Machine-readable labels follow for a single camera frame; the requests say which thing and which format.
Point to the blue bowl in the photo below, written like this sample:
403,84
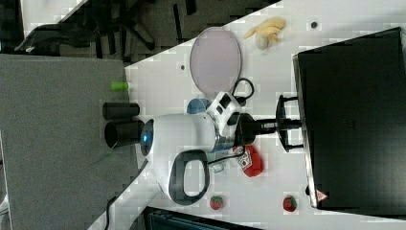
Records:
196,106

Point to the black toaster oven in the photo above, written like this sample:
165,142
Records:
352,105

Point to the lilac round plate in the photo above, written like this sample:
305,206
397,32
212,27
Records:
215,61

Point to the red ketchup bottle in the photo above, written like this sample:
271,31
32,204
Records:
249,160

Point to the peeled banana toy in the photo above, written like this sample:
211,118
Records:
266,32

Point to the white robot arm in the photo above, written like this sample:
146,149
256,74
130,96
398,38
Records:
172,141

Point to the small black cylinder holder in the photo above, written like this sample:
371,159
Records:
113,111

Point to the small red tomato toy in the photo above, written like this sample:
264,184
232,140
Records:
289,204

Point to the lime green small object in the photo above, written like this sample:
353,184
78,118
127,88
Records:
119,86

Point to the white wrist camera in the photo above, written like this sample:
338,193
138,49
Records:
225,111

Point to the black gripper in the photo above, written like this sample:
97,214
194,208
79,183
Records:
246,129

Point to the strawberry toy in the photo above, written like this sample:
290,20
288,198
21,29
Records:
216,202

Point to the grey cloth mat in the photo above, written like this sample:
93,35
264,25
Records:
58,171

